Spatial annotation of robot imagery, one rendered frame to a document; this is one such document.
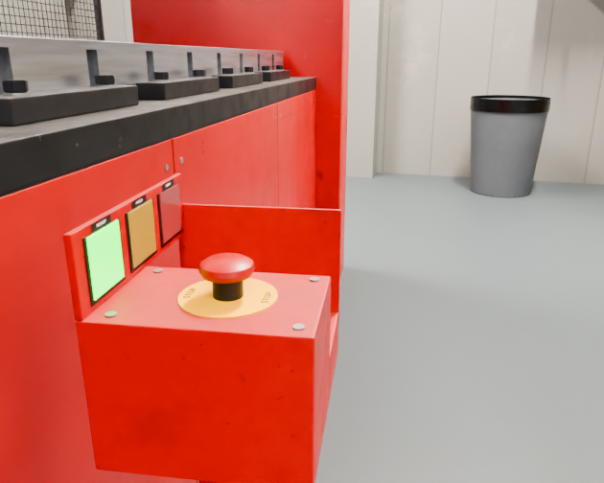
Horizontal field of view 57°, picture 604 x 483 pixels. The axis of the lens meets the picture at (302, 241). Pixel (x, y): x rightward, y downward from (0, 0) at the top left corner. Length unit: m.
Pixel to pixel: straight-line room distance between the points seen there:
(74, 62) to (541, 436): 1.40
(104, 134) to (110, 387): 0.37
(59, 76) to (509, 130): 3.53
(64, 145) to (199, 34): 1.78
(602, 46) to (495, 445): 3.74
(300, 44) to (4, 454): 1.91
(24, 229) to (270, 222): 0.23
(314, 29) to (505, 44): 2.73
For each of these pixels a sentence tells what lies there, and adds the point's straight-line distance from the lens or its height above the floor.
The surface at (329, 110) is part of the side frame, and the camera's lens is 2.26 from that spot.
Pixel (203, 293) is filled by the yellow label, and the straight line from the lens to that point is 0.42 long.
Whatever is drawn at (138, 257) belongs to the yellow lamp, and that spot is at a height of 0.79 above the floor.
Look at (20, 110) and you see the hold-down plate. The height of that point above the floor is 0.89.
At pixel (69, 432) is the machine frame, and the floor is 0.55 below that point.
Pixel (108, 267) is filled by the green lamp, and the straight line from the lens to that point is 0.42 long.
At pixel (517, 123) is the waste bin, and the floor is 0.53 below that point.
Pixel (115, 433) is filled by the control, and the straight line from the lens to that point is 0.44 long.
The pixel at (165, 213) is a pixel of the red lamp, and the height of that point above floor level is 0.81.
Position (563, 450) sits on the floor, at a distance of 1.65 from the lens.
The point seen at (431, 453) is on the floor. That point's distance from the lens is 1.54.
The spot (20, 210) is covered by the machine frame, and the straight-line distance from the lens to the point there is 0.58.
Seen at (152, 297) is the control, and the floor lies 0.78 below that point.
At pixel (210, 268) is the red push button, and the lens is 0.39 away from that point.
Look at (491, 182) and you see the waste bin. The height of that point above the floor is 0.10.
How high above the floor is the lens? 0.94
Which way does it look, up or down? 18 degrees down
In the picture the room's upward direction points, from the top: straight up
